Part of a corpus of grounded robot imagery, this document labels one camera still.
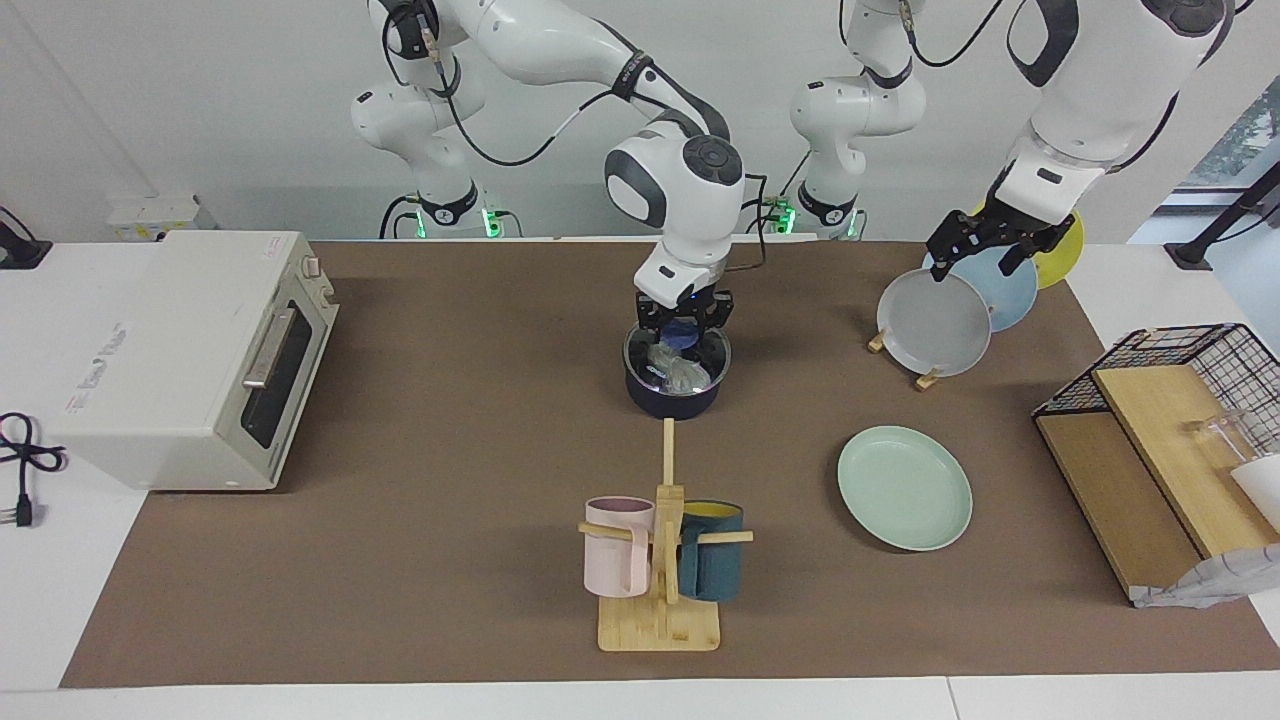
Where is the glass lid with blue knob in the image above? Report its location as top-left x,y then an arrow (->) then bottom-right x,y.
624,320 -> 732,393

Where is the clear packed vermicelli bundle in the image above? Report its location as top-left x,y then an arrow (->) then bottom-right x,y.
648,345 -> 713,393

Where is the light blue plate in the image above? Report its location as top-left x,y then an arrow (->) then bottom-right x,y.
922,245 -> 1040,333

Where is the yellow plate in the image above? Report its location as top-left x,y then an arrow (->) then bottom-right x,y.
972,200 -> 1085,290

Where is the grey plate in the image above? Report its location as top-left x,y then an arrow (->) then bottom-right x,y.
877,268 -> 993,378

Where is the wooden plate rack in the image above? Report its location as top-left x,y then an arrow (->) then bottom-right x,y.
867,325 -> 943,391

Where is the mint green plate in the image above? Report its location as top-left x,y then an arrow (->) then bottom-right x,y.
837,426 -> 974,552

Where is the dark blue saucepan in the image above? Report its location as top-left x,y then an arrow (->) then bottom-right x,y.
624,320 -> 733,421

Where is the pink mug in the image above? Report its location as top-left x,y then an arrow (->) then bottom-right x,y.
584,497 -> 656,599

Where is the dark teal mug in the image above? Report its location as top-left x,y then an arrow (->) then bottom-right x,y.
677,501 -> 745,602

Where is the light wooden board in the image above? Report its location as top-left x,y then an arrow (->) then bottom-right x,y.
1092,365 -> 1280,559

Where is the brown wooden board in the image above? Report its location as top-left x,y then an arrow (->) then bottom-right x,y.
1036,412 -> 1201,601

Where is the clear glass cup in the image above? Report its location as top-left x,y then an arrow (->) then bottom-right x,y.
1185,410 -> 1261,466

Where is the wooden mug tree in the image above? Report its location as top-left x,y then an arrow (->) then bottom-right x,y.
578,418 -> 754,653

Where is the brown table mat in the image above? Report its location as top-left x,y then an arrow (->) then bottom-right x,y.
60,240 -> 1280,689

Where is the white cup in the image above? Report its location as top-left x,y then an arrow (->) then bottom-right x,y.
1230,455 -> 1280,531

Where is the grey patterned bag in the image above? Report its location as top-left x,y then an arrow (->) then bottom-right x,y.
1130,545 -> 1280,609

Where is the white toaster oven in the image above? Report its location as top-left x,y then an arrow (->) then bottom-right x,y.
45,230 -> 341,492

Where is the black table clamp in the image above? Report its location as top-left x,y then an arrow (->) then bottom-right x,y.
0,205 -> 53,269

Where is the black left base cable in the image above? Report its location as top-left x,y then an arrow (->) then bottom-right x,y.
740,150 -> 813,236

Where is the black base cable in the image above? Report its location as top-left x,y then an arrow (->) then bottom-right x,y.
740,150 -> 813,236
378,193 -> 426,239

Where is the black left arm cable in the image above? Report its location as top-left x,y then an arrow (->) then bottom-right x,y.
895,0 -> 1006,70

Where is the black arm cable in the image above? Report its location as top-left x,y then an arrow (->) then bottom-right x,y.
385,0 -> 651,167
895,0 -> 1006,70

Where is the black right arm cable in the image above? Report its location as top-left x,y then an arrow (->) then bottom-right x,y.
385,0 -> 651,167

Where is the black wire basket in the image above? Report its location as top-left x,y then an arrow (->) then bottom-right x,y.
1032,323 -> 1280,461

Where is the black right base cable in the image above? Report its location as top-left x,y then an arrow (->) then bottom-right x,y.
378,193 -> 426,239

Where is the black power cable with plug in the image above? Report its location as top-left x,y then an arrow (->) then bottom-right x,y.
0,412 -> 69,528

